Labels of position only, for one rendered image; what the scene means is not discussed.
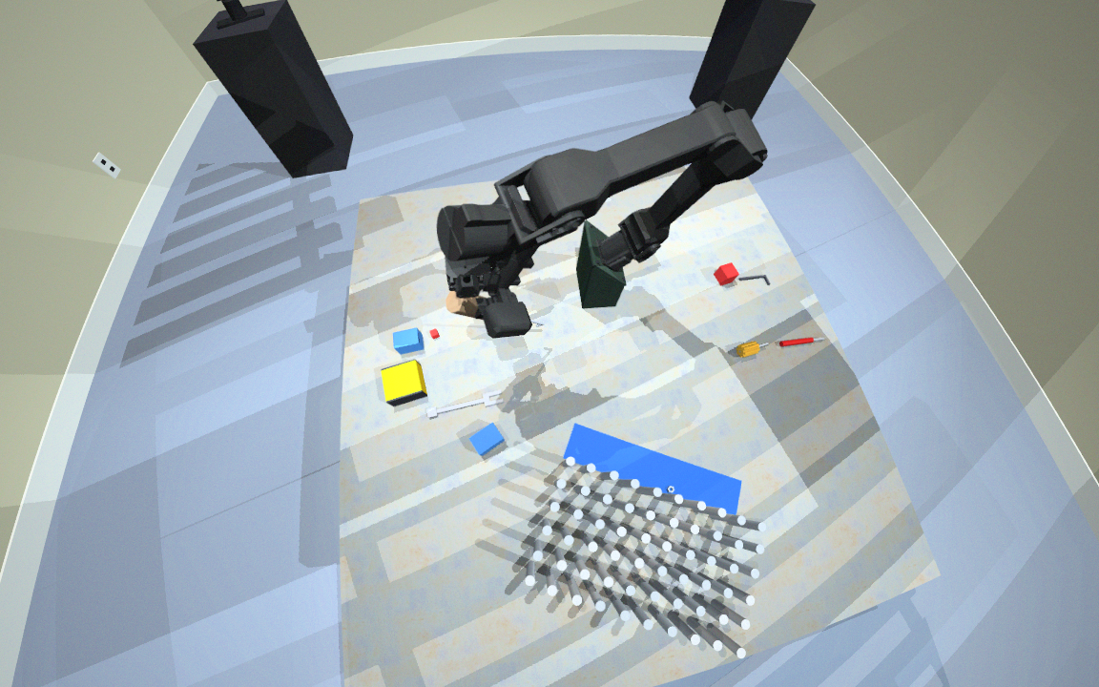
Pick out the blue cube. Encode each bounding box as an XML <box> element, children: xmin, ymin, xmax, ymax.
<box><xmin>393</xmin><ymin>326</ymin><xmax>424</xmax><ymax>355</ymax></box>
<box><xmin>469</xmin><ymin>423</ymin><xmax>506</xmax><ymax>455</ymax></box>

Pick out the blue flat strip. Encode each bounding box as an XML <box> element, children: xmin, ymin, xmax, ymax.
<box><xmin>564</xmin><ymin>423</ymin><xmax>741</xmax><ymax>514</ymax></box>

